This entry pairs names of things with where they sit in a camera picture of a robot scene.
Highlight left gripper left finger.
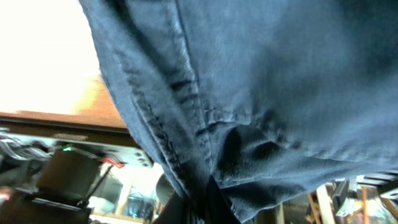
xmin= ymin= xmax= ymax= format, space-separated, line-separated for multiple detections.
xmin=152 ymin=192 xmax=189 ymax=224

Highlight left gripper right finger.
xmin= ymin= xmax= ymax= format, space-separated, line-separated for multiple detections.
xmin=205 ymin=175 xmax=241 ymax=224

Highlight navy blue shorts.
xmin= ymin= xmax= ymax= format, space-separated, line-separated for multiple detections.
xmin=80 ymin=0 xmax=397 ymax=223

